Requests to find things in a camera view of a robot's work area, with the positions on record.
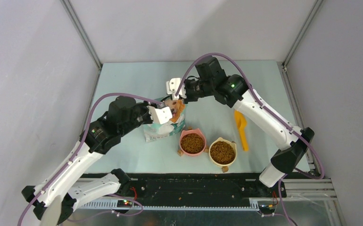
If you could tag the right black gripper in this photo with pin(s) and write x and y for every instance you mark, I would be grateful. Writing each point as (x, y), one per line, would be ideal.
(188, 98)

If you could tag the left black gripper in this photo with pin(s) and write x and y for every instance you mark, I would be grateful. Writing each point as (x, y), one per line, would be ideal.
(144, 105)

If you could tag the green dog food bag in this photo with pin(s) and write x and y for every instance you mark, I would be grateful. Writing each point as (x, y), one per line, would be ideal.
(153, 132)

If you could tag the orange plastic food scoop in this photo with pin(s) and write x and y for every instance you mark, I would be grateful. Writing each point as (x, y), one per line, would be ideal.
(241, 124)

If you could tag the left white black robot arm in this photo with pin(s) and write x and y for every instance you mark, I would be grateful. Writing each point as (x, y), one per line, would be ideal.
(57, 197)

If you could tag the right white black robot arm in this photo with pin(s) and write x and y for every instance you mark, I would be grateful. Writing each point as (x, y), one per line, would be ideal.
(237, 92)

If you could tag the pink cat-ear pet bowl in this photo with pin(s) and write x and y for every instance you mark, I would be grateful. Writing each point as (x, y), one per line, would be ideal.
(189, 130)

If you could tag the yellow cat-ear pet bowl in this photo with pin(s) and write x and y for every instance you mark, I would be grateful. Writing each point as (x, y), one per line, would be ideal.
(224, 168)

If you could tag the kibble in pink bowl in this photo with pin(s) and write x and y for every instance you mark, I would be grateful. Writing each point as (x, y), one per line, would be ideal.
(192, 143)

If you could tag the kibble in yellow bowl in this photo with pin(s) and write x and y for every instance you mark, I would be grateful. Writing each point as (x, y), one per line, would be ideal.
(222, 152)

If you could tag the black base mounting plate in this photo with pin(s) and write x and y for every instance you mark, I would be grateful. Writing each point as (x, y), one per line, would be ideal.
(198, 190)

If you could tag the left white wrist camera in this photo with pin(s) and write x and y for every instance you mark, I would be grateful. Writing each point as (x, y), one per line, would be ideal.
(160, 115)

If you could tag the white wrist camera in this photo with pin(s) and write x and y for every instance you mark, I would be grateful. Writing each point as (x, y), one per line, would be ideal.
(175, 89)
(160, 115)

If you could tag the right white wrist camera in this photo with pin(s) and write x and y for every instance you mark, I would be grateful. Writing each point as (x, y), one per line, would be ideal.
(175, 89)

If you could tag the left corner aluminium post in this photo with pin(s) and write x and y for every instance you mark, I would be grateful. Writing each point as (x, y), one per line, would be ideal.
(74, 18)

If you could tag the corner aluminium post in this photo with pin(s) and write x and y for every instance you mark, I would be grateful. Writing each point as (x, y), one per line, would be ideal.
(74, 18)
(302, 32)

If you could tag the right corner aluminium post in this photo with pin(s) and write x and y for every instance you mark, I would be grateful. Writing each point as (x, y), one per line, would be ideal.
(302, 32)

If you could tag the aluminium frame rail base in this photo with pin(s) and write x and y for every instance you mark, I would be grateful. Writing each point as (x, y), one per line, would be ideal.
(308, 202)

